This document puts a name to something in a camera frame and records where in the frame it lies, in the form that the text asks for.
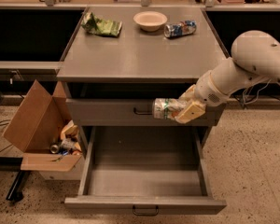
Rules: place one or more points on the grey drawer cabinet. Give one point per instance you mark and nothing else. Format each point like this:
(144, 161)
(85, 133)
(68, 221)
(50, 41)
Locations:
(138, 65)

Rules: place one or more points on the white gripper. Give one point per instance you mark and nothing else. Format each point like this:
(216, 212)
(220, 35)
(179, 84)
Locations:
(207, 91)

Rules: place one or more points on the green chip bag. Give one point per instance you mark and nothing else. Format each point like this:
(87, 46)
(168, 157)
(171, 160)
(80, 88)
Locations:
(96, 26)

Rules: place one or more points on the grey closed upper drawer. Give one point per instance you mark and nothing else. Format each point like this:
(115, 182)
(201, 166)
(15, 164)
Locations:
(114, 112)

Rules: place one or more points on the crushed green 7up can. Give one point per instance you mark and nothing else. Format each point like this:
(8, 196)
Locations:
(167, 108)

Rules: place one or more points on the open cardboard box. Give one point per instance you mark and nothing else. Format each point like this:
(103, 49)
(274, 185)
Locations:
(37, 125)

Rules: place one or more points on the white paper bowl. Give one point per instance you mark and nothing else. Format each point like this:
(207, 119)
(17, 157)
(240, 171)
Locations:
(150, 21)

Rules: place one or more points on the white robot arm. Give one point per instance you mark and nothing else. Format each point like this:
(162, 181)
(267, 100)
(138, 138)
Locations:
(255, 58)

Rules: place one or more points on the blue pepsi can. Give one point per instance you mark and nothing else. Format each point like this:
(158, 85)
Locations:
(178, 29)

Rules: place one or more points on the black metal stand leg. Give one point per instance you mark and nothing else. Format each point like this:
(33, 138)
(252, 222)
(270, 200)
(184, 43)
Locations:
(15, 192)

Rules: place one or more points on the grey open lower drawer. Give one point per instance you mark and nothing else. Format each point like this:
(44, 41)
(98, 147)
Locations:
(145, 171)

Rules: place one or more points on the silver can in box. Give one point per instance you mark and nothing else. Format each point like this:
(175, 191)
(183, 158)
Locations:
(54, 148)

